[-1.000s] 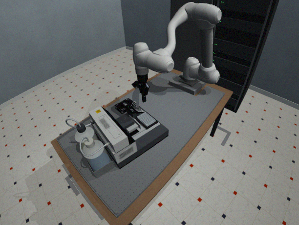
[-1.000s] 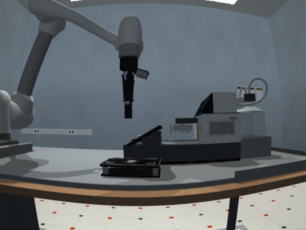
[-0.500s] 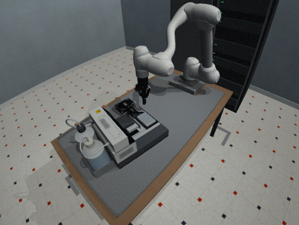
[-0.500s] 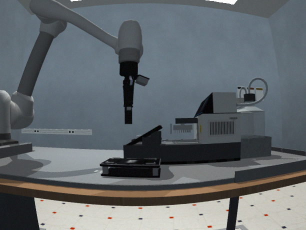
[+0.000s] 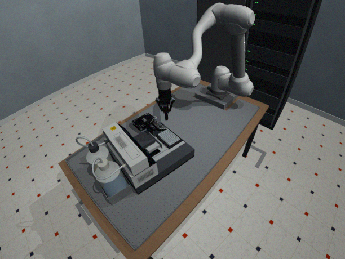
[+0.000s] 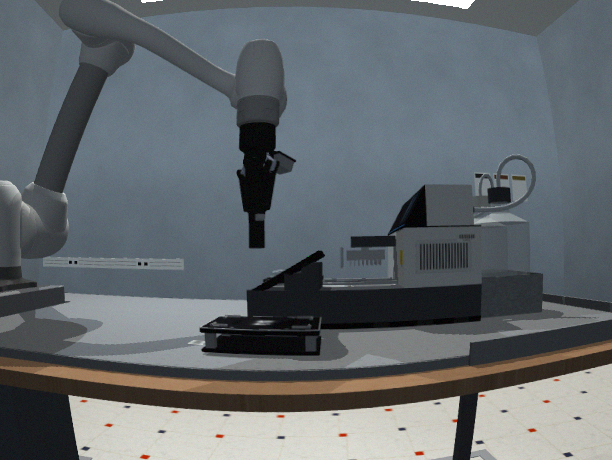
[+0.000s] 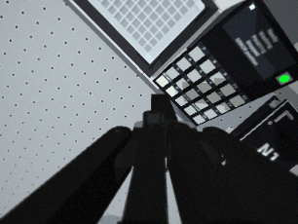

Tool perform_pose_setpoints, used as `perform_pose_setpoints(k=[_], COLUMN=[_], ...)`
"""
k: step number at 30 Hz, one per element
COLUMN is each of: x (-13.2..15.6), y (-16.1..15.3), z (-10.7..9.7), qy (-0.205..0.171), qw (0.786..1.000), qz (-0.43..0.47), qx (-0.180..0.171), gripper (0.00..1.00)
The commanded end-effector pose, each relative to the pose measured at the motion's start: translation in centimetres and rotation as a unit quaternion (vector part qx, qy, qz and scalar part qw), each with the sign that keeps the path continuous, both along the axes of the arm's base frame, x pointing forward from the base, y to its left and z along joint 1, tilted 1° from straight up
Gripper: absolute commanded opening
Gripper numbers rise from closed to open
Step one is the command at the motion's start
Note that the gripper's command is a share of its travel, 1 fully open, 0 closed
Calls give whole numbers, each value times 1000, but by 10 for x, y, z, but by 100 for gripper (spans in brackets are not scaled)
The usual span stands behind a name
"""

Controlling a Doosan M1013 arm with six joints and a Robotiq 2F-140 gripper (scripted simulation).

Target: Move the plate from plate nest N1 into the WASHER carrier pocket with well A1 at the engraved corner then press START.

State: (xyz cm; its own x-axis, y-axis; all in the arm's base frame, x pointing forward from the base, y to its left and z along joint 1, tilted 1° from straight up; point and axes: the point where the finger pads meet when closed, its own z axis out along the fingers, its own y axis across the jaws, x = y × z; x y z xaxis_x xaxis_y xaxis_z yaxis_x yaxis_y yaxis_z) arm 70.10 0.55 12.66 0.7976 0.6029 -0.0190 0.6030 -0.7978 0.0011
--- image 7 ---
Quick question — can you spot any black rectangular plate nest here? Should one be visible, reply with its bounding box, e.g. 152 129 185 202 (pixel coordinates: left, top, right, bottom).
230 95 298 170

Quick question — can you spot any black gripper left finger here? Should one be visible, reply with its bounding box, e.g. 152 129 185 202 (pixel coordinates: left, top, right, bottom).
0 93 168 224

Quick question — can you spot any grey flat base plate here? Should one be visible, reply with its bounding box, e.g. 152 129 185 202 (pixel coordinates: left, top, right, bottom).
0 0 298 218

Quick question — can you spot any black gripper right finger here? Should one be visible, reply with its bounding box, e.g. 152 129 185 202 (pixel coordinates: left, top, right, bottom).
160 94 298 224

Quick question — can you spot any white rectangular well plate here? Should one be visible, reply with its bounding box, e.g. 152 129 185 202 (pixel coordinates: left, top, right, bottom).
89 0 205 64

